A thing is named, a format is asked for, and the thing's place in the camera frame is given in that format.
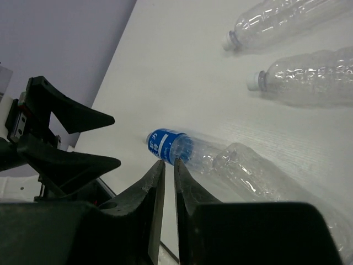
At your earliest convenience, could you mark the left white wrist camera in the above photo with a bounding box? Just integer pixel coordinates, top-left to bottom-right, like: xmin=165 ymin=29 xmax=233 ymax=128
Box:
xmin=1 ymin=66 xmax=13 ymax=139

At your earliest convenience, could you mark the blue label clear bottle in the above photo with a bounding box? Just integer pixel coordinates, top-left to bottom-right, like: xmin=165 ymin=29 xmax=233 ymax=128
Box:
xmin=146 ymin=128 xmax=233 ymax=175

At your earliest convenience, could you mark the crushed clear bottle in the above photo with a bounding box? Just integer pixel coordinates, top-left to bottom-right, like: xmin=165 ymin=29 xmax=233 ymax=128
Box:
xmin=208 ymin=142 xmax=352 ymax=264

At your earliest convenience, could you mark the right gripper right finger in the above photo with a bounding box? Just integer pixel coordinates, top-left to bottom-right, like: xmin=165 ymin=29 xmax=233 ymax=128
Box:
xmin=174 ymin=159 xmax=342 ymax=264

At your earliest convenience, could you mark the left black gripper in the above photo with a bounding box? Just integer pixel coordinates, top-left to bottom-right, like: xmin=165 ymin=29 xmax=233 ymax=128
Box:
xmin=1 ymin=76 xmax=121 ymax=198

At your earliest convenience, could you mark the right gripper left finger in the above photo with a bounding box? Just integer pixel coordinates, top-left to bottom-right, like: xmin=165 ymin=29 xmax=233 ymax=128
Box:
xmin=1 ymin=161 xmax=165 ymax=264

